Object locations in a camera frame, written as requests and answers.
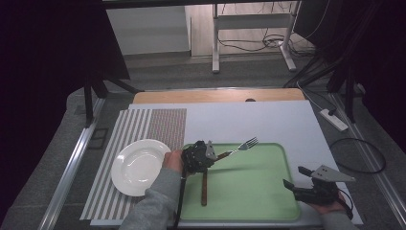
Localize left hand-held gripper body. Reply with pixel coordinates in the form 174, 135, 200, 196
181, 139, 218, 175

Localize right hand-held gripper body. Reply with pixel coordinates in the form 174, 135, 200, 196
292, 164, 357, 206

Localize knife with brown handle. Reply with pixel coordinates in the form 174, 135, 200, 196
200, 168, 209, 207

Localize light green plastic tray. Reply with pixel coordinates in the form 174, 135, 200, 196
178, 142, 302, 222

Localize fork with brown handle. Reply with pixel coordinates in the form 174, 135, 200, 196
216, 136, 259, 161

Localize white ceramic plate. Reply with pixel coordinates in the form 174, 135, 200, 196
110, 138, 172, 197

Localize person's right hand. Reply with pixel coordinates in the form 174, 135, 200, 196
307, 195, 348, 216

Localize person's left hand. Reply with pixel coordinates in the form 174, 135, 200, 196
162, 149, 186, 175

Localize striped woven placemat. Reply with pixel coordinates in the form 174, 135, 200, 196
79, 108, 188, 221

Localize white power strip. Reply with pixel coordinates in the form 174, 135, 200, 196
319, 108, 350, 132

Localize black stand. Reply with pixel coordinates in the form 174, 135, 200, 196
283, 54, 365, 124
83, 75, 142, 128

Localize white panel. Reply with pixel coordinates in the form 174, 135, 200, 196
105, 6, 192, 56

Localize dark curtain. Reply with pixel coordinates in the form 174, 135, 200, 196
293, 0, 406, 154
0, 0, 130, 224

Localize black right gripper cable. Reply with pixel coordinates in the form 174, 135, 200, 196
338, 188, 354, 220

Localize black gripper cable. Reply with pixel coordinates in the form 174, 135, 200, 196
173, 171, 188, 230
338, 188, 354, 220

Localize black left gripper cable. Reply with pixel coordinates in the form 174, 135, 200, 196
173, 171, 188, 230

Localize metal floor rail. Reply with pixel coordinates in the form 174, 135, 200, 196
328, 92, 406, 229
37, 97, 106, 230

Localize black looped floor cable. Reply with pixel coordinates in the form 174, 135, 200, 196
328, 137, 387, 175

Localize thin white cable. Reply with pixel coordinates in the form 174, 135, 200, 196
296, 80, 324, 111

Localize white desk frame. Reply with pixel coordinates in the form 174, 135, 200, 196
212, 0, 303, 75

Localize tangle of floor cables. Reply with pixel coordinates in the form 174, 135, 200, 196
218, 32, 317, 58

